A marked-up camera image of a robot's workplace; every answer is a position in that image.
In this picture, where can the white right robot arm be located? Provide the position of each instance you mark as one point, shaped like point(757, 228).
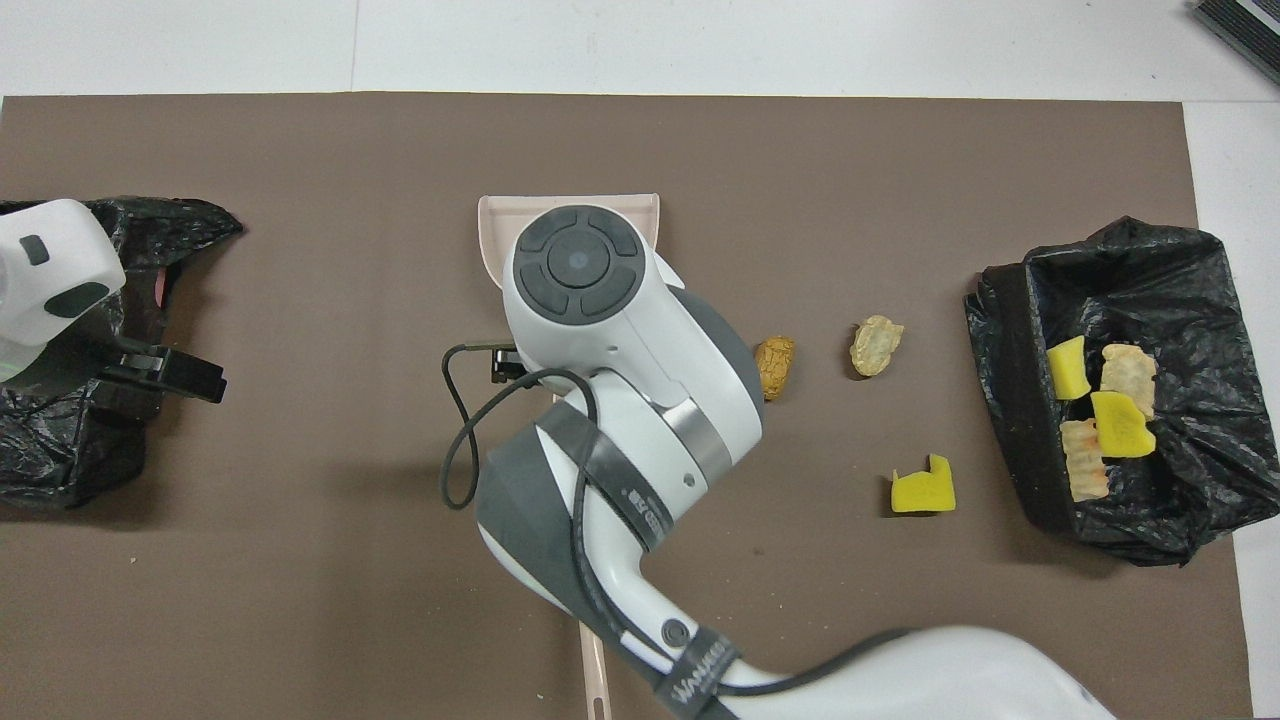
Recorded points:
point(620, 330)

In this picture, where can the yellow sponge wedge with imprint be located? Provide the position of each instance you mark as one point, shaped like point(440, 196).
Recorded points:
point(1122, 428)

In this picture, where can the beige hand brush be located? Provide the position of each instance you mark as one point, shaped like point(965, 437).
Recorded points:
point(597, 690)

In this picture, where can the dark ribbed panel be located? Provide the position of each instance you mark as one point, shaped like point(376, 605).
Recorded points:
point(1245, 25)

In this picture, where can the black trash bag bin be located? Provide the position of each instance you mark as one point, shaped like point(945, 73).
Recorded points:
point(60, 450)
point(1200, 480)

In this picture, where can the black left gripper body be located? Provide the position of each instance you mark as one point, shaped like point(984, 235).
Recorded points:
point(95, 365)

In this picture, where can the small yellow sponge wedge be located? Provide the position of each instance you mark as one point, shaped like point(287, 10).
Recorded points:
point(1068, 370)

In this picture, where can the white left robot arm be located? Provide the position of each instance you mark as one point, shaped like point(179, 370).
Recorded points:
point(50, 270)

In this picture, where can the beige plastic dustpan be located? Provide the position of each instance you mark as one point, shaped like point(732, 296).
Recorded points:
point(492, 235)

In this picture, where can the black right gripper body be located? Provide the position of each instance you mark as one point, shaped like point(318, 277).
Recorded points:
point(505, 365)

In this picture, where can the orange brown foam lump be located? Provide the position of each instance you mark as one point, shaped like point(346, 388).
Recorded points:
point(775, 368)

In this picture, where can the brown table mat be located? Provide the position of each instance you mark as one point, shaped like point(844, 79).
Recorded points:
point(600, 150)

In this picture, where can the pale beige foam chunk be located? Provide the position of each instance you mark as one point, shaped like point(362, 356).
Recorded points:
point(875, 345)

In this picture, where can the ribbed beige foam chunk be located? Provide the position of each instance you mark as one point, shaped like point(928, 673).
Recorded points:
point(1085, 465)

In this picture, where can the red bin beneath black bag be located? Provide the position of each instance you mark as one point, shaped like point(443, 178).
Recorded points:
point(160, 285)

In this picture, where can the notched yellow sponge piece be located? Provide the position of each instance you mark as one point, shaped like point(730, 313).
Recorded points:
point(925, 493)

